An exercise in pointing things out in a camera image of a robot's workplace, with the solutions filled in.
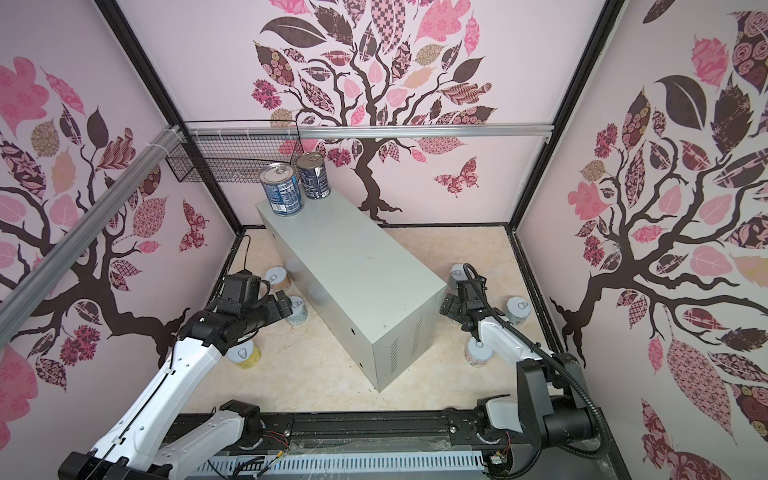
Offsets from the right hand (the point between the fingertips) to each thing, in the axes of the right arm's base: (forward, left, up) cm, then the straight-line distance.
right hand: (461, 304), depth 92 cm
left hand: (-8, +53, +12) cm, 55 cm away
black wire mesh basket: (+41, +73, +30) cm, 89 cm away
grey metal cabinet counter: (-17, +23, +29) cm, 41 cm away
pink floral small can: (-15, -2, -1) cm, 16 cm away
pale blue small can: (-2, -17, +1) cm, 17 cm away
